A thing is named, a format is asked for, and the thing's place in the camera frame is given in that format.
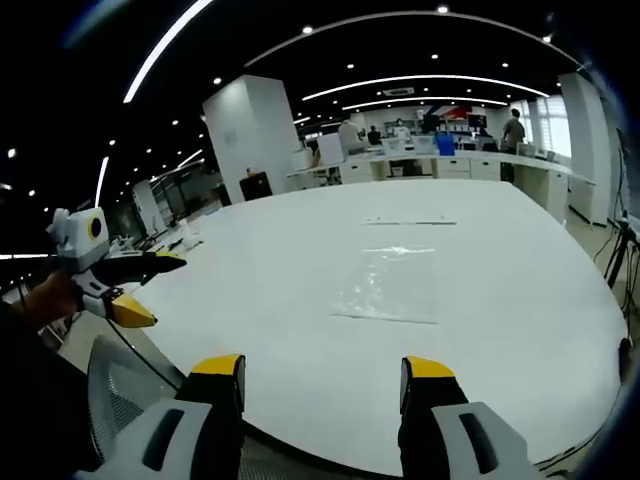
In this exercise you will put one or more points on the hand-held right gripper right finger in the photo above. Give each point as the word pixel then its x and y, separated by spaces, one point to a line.
pixel 445 400

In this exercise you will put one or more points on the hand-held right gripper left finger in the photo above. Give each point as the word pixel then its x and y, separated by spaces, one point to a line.
pixel 200 400

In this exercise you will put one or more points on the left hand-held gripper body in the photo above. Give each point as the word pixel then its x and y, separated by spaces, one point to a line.
pixel 82 245

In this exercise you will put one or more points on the clear resealable plastic bag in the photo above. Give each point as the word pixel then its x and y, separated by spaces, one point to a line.
pixel 387 282

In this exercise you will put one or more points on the white crumpled plastic bag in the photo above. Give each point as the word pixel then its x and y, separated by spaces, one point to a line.
pixel 189 234

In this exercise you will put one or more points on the person's left hand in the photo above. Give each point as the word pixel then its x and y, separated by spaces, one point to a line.
pixel 50 300

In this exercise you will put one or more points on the grey mesh office chair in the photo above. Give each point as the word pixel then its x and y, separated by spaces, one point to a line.
pixel 120 390

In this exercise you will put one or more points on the dark brown cabinet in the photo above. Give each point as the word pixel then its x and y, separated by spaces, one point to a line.
pixel 256 185

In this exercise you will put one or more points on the white square pillar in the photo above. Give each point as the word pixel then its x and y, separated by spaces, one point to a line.
pixel 250 135

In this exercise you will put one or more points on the white box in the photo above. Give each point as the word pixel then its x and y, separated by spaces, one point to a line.
pixel 331 149

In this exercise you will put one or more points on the long white counter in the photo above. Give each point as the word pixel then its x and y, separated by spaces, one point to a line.
pixel 440 167

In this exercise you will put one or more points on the black tripod stand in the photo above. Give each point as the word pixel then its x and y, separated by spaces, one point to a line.
pixel 622 245

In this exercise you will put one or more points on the blue storage box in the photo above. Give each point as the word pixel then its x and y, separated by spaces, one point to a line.
pixel 445 145

